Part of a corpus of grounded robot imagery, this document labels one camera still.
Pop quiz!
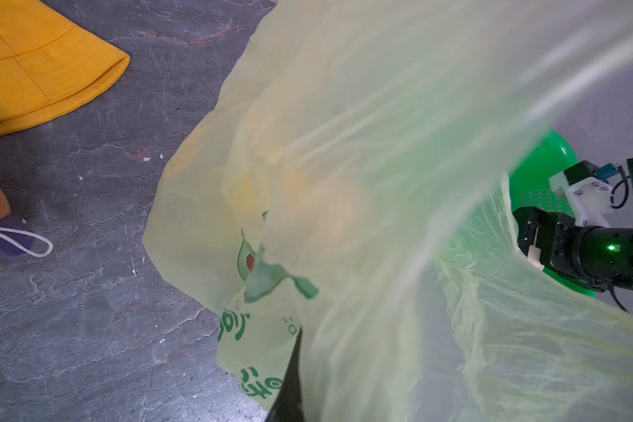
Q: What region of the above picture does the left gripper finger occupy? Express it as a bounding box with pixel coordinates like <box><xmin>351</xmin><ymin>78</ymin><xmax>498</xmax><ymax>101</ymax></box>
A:
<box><xmin>266</xmin><ymin>330</ymin><xmax>305</xmax><ymax>422</ymax></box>

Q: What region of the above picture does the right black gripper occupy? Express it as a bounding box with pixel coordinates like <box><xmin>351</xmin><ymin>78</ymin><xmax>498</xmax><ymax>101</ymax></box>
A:
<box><xmin>513</xmin><ymin>207</ymin><xmax>578</xmax><ymax>277</ymax></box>

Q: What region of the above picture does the yellow-green plastic bag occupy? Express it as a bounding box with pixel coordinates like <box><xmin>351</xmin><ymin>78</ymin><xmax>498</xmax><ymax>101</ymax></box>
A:
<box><xmin>143</xmin><ymin>1</ymin><xmax>633</xmax><ymax>421</ymax></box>

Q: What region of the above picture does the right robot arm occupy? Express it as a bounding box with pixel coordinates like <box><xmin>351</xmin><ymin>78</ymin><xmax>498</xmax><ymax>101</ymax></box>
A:
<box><xmin>513</xmin><ymin>158</ymin><xmax>633</xmax><ymax>292</ymax></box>

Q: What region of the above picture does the green plastic basket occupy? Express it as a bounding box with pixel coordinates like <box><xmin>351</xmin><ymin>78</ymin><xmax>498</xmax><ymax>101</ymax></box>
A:
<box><xmin>507</xmin><ymin>129</ymin><xmax>598</xmax><ymax>299</ymax></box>

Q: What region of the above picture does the yellow bucket hat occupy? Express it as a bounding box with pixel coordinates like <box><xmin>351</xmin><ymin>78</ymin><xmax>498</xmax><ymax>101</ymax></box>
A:
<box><xmin>0</xmin><ymin>1</ymin><xmax>130</xmax><ymax>135</ymax></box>

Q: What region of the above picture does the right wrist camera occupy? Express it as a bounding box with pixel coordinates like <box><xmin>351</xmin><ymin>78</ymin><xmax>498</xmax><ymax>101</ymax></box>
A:
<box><xmin>549</xmin><ymin>161</ymin><xmax>619</xmax><ymax>227</ymax></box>

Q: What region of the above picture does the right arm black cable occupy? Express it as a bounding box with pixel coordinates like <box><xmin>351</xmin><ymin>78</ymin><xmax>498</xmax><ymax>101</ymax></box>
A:
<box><xmin>608</xmin><ymin>165</ymin><xmax>631</xmax><ymax>313</ymax></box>

